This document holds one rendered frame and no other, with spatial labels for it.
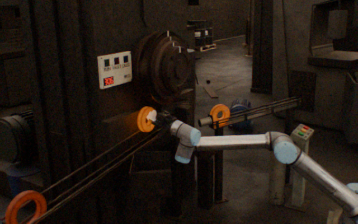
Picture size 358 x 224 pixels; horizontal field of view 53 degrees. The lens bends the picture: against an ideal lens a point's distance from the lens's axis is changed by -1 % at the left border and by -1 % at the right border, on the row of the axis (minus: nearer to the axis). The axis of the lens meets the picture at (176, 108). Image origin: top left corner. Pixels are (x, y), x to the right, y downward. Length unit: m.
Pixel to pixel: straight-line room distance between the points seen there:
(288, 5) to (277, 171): 2.54
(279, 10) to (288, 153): 3.03
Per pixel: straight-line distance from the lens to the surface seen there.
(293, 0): 4.77
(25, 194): 1.71
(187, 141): 2.05
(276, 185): 2.88
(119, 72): 2.14
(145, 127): 2.21
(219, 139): 2.20
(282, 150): 2.04
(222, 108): 2.68
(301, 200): 2.94
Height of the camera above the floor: 1.49
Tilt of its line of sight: 16 degrees down
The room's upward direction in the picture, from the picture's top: 1 degrees counter-clockwise
